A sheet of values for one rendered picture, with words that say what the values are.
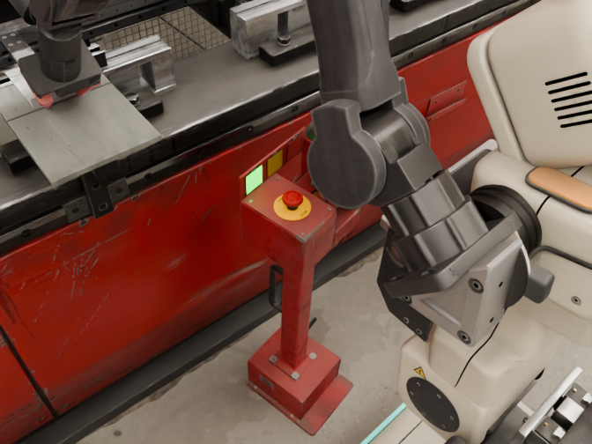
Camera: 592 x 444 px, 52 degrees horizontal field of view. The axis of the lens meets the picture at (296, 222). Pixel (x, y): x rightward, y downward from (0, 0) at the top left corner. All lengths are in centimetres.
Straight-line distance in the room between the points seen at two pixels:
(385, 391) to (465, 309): 127
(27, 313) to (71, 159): 44
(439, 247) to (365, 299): 145
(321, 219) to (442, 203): 60
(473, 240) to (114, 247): 87
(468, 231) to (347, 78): 17
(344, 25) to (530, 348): 50
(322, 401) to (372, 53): 136
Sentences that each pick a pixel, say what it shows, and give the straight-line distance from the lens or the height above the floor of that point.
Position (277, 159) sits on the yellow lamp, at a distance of 119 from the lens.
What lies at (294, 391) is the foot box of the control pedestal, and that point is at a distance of 167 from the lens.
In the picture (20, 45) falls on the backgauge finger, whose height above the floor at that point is 101.
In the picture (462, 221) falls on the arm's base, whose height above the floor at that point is 123.
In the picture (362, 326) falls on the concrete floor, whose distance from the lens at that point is 193.
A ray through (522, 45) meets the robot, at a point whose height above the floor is 133.
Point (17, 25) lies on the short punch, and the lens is 113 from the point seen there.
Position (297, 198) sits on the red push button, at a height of 81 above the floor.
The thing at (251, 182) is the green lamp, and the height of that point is 81.
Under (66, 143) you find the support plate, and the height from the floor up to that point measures 100.
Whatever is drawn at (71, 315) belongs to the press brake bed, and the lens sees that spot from 137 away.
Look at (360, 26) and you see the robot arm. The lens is 54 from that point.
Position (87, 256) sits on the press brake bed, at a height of 67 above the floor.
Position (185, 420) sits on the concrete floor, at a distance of 178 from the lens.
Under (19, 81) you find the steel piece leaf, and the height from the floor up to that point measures 100.
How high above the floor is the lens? 162
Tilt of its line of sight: 48 degrees down
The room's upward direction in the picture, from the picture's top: 3 degrees clockwise
